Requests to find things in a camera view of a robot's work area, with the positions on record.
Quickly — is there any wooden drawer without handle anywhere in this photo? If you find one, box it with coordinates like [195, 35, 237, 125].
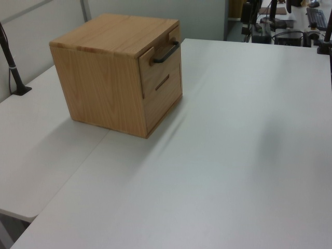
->
[143, 63, 184, 137]

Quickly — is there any black clamp camera pole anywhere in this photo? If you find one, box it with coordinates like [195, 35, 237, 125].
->
[316, 0, 332, 56]

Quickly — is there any wooden drawer with black handle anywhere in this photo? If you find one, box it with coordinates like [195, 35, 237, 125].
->
[138, 25, 182, 101]

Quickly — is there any black computer keyboard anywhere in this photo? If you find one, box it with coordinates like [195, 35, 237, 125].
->
[306, 7, 329, 31]

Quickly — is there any black monitor stand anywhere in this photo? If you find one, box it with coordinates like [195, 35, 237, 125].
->
[260, 0, 287, 30]

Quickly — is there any brown desk mat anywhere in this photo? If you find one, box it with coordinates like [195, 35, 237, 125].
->
[259, 7, 286, 15]

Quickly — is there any black box device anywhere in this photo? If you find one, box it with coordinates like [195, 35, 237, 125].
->
[274, 31, 305, 47]

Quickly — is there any wooden two-drawer cabinet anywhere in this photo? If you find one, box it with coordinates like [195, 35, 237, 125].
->
[49, 12, 184, 140]

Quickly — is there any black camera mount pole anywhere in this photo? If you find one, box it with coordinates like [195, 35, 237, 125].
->
[0, 22, 33, 97]

